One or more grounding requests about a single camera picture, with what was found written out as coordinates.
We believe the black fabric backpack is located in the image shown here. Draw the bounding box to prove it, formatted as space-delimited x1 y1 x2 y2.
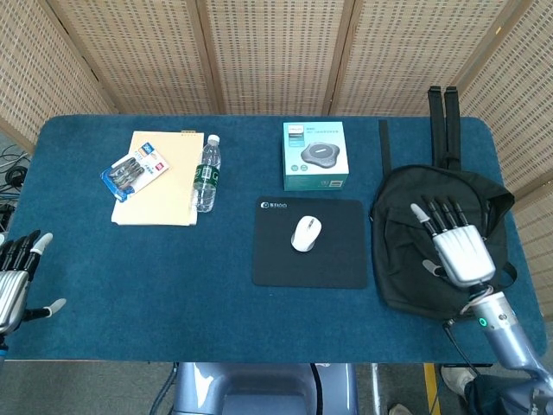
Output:
371 86 518 322

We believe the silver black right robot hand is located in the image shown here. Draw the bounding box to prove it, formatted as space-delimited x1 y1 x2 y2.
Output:
410 196 497 289

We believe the pack of pens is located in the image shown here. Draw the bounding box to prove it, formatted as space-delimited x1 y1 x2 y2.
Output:
99 140 172 203

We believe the teal speakerphone product box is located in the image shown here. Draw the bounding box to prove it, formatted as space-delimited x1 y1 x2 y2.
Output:
283 121 350 192

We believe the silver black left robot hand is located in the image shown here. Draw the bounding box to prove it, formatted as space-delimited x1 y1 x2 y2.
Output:
0 231 67 336

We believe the black mouse pad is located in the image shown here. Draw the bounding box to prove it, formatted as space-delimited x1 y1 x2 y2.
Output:
251 197 369 289

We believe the grey blue robot torso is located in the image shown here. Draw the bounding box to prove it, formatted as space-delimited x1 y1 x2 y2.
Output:
170 361 359 415

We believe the white sneaker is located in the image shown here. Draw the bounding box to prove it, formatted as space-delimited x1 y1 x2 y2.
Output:
440 365 476 401

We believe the woven folding screen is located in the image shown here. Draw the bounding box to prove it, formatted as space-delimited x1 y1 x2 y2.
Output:
0 0 553 321

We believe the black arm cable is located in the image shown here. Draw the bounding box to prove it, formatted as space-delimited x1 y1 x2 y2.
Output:
442 318 493 374

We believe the blue felt table cover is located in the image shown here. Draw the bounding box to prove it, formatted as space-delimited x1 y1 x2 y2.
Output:
7 114 548 362

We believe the dark trouser leg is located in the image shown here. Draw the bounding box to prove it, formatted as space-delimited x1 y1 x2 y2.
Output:
464 373 537 415

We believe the clear plastic water bottle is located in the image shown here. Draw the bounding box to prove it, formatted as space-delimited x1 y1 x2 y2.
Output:
191 133 223 214

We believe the white computer mouse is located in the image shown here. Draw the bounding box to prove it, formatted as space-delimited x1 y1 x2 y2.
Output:
290 214 322 252

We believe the bundle of floor cables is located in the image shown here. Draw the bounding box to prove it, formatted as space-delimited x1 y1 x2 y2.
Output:
0 144 32 234

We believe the manila paper folder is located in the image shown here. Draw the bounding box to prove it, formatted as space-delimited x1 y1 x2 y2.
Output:
111 130 207 227

